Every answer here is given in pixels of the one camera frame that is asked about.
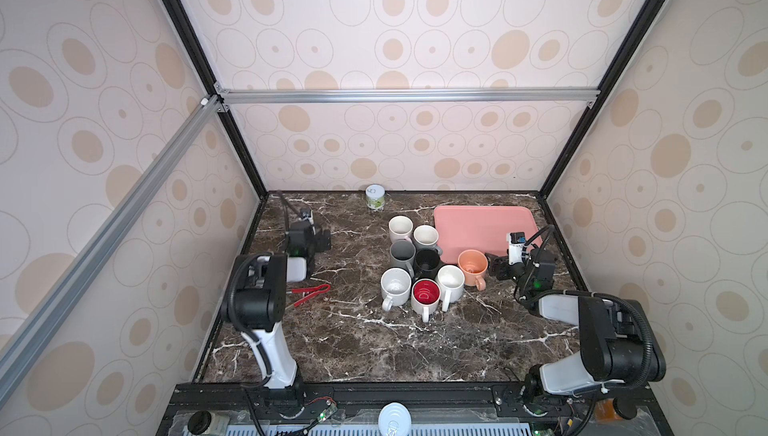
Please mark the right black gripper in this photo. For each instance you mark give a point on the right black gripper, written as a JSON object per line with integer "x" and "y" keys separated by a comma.
{"x": 500, "y": 264}

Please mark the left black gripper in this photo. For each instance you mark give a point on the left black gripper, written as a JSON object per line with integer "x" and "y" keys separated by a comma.
{"x": 318, "y": 240}

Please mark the peach cream speckled mug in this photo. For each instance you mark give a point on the peach cream speckled mug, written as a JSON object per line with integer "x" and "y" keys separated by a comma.
{"x": 474, "y": 265}

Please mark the white ceramic mug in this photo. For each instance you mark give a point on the white ceramic mug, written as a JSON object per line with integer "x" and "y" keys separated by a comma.
{"x": 451, "y": 281}

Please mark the pink mug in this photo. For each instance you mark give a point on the pink mug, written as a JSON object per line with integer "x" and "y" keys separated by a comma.
{"x": 400, "y": 228}

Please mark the large grey mug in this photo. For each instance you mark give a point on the large grey mug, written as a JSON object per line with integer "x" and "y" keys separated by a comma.
{"x": 402, "y": 255}

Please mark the beige round mug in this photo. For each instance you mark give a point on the beige round mug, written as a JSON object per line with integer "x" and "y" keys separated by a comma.
{"x": 395, "y": 284}

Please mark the white mug black rim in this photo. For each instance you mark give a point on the white mug black rim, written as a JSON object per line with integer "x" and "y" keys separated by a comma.
{"x": 425, "y": 298}

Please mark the small grey mug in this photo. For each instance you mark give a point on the small grey mug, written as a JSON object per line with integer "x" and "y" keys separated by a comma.
{"x": 426, "y": 237}

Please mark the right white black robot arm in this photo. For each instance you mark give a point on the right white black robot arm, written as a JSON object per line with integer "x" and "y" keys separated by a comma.
{"x": 618, "y": 348}

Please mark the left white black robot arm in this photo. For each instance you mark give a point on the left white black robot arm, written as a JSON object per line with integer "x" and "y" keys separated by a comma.
{"x": 254, "y": 301}

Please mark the small green white can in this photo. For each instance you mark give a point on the small green white can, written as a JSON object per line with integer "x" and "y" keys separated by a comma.
{"x": 375, "y": 196}

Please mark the pink plastic tray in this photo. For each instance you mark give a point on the pink plastic tray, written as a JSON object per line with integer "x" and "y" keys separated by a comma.
{"x": 482, "y": 228}

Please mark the white round lamp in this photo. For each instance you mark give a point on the white round lamp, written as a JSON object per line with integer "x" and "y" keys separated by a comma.
{"x": 394, "y": 420}

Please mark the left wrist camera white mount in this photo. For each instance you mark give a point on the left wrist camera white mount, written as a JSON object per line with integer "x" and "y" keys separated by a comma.
{"x": 307, "y": 214}

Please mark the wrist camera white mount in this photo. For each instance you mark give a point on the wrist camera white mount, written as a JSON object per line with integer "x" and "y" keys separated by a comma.
{"x": 307, "y": 214}
{"x": 516, "y": 251}

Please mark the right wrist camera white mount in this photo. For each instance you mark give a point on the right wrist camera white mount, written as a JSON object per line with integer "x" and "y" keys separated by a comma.
{"x": 516, "y": 251}

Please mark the red handled tool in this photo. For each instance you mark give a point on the red handled tool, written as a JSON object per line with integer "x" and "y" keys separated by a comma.
{"x": 307, "y": 293}

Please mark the horizontal aluminium frame bar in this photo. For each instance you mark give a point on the horizontal aluminium frame bar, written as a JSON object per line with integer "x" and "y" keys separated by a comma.
{"x": 410, "y": 96}

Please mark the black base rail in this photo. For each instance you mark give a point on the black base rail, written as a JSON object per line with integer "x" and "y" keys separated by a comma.
{"x": 304, "y": 400}

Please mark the left slanted aluminium frame bar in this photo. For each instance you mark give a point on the left slanted aluminium frame bar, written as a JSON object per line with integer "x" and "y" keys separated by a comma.
{"x": 44, "y": 322}

